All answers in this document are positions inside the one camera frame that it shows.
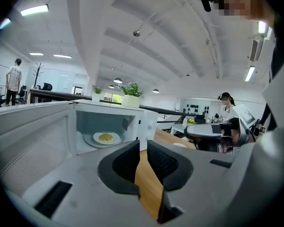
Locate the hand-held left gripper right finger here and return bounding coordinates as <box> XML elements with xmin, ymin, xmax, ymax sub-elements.
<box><xmin>147</xmin><ymin>139</ymin><xmax>238</xmax><ymax>227</ymax></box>

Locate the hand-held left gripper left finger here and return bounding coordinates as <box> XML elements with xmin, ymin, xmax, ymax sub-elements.
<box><xmin>22</xmin><ymin>140</ymin><xmax>157</xmax><ymax>227</ymax></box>

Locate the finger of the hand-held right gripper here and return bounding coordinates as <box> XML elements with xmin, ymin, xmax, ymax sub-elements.
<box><xmin>184</xmin><ymin>123</ymin><xmax>222</xmax><ymax>140</ymax></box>

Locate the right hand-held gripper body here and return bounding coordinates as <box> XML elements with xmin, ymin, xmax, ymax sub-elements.
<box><xmin>212</xmin><ymin>103</ymin><xmax>257</xmax><ymax>154</ymax></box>

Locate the yellow food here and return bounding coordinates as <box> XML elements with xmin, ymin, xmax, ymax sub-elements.
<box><xmin>98</xmin><ymin>133</ymin><xmax>115</xmax><ymax>143</ymax></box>

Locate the white plate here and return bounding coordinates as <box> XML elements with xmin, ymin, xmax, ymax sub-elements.
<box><xmin>93</xmin><ymin>131</ymin><xmax>121</xmax><ymax>145</ymax></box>

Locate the white microwave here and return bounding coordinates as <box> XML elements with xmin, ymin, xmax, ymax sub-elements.
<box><xmin>0</xmin><ymin>99</ymin><xmax>159</xmax><ymax>196</ymax></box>

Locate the glass microwave turntable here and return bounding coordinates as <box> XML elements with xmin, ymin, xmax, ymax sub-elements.
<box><xmin>83</xmin><ymin>131</ymin><xmax>127</xmax><ymax>149</ymax></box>

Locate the white table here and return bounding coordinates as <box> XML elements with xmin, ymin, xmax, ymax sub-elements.
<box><xmin>170</xmin><ymin>123</ymin><xmax>193</xmax><ymax>136</ymax></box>

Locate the white pegboard with black items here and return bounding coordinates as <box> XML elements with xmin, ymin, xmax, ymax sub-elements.
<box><xmin>179</xmin><ymin>97</ymin><xmax>212</xmax><ymax>116</ymax></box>

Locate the person's grey clothing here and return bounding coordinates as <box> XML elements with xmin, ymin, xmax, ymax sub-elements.
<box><xmin>231</xmin><ymin>39</ymin><xmax>284</xmax><ymax>227</ymax></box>

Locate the ceiling air conditioner vent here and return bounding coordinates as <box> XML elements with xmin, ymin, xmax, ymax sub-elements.
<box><xmin>249</xmin><ymin>39</ymin><xmax>264</xmax><ymax>62</ymax></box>

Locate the large potted plant white pot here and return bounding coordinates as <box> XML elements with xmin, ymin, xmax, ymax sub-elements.
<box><xmin>120</xmin><ymin>82</ymin><xmax>144</xmax><ymax>109</ymax></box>

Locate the small potted plant white pot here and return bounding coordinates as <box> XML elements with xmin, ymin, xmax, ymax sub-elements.
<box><xmin>91</xmin><ymin>86</ymin><xmax>105</xmax><ymax>103</ymax></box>

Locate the dark railing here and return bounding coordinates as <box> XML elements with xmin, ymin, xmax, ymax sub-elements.
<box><xmin>29</xmin><ymin>88</ymin><xmax>197</xmax><ymax>117</ymax></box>

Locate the person's head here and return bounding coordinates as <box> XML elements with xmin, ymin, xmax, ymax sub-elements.
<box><xmin>213</xmin><ymin>0</ymin><xmax>275</xmax><ymax>25</ymax></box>

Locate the black coat rack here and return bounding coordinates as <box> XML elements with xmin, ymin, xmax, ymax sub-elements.
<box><xmin>33</xmin><ymin>62</ymin><xmax>45</xmax><ymax>89</ymax></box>

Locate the whiteboard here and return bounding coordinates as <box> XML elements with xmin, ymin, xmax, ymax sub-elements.
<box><xmin>0</xmin><ymin>62</ymin><xmax>10</xmax><ymax>86</ymax></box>

